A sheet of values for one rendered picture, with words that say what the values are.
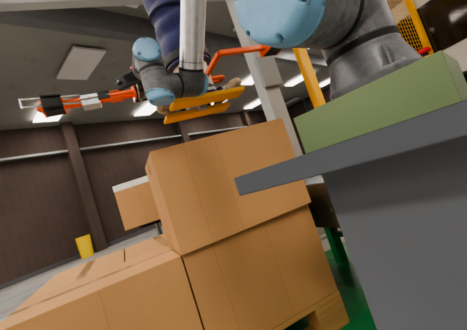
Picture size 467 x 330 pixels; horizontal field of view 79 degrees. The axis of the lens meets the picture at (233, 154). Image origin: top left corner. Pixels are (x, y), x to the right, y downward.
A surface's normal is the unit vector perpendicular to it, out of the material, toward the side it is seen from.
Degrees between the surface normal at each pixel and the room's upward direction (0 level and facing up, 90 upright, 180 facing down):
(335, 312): 90
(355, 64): 71
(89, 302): 90
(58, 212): 90
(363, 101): 90
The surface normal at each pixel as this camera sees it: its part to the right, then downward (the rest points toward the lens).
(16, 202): 0.67, -0.29
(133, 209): 0.02, -0.09
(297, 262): 0.36, -0.20
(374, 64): -0.44, -0.27
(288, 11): -0.69, 0.29
